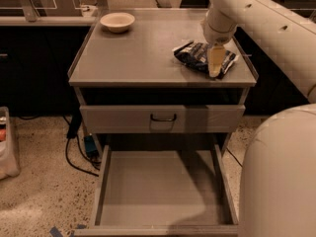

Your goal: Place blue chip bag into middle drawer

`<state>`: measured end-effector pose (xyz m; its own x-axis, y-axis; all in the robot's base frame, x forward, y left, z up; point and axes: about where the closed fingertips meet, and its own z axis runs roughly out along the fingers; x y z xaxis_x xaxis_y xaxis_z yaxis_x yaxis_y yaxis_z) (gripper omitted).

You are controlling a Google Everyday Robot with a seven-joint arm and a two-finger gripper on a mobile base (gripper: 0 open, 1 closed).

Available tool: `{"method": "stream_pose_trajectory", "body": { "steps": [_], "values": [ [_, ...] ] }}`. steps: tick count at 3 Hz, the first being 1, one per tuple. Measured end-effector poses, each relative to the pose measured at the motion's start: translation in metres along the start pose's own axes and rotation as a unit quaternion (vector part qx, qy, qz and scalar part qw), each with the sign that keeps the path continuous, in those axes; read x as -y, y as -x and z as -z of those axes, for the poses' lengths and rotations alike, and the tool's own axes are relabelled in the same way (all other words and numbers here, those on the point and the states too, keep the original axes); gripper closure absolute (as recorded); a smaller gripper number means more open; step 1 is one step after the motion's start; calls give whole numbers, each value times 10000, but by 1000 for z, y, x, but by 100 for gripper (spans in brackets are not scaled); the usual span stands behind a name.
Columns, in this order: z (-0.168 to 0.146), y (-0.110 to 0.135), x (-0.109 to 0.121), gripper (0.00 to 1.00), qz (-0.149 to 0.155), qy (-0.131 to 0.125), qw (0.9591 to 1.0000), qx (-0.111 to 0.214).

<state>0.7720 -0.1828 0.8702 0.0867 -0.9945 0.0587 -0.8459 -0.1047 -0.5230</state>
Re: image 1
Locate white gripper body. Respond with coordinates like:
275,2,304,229
201,23,237,45

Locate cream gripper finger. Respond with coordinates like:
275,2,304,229
207,45,226,78

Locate blue chip bag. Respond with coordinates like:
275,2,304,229
173,40,238,78

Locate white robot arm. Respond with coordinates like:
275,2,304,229
203,0,316,237

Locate grey drawer cabinet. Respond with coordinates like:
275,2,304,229
69,9,258,148

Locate closed grey upper drawer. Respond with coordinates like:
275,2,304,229
80,105,245,133

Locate open grey lower drawer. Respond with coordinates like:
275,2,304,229
74,146,238,237

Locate white ceramic bowl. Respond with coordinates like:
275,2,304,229
100,13,135,34

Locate blue power adapter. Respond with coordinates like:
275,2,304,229
84,135,98,157

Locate clear plastic bin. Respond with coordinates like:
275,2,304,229
0,107,20,180

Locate blue tape piece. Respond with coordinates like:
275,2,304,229
48,224,87,237

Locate black drawer handle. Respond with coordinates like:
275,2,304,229
150,114,177,122

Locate black floor cable right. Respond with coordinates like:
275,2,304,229
226,147,244,168

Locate black floor cable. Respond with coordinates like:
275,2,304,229
62,115,102,178
226,147,244,168

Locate black floor cable left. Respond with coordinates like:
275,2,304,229
62,115,102,178

